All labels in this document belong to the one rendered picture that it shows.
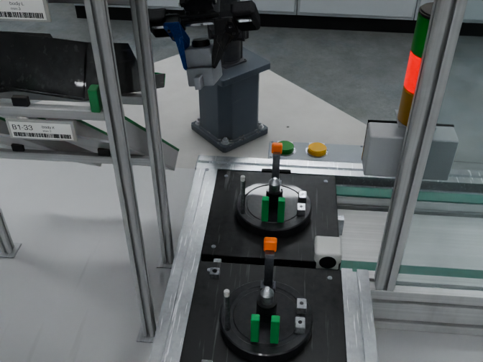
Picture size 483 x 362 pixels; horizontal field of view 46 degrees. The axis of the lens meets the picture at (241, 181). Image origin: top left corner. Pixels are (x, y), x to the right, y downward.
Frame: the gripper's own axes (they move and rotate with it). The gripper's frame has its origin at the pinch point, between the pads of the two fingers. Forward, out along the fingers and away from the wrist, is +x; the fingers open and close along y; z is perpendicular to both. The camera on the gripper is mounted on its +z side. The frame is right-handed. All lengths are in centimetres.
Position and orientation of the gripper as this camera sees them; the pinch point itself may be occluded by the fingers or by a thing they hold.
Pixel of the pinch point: (200, 48)
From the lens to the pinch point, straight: 95.4
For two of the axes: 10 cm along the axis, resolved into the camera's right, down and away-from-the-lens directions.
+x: -0.3, 9.8, -2.2
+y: 9.8, -0.2, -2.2
